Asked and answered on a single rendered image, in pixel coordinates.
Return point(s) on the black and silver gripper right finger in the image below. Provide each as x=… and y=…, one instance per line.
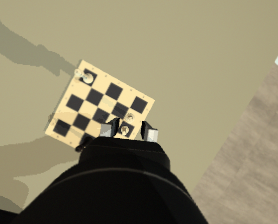
x=148, y=133

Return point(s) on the white chess knight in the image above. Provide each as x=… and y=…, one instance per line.
x=124, y=130

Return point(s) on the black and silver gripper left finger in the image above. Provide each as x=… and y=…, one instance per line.
x=111, y=128

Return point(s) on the black chess piece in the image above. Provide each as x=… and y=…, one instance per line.
x=86, y=141

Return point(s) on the chessboard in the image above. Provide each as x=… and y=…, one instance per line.
x=86, y=105

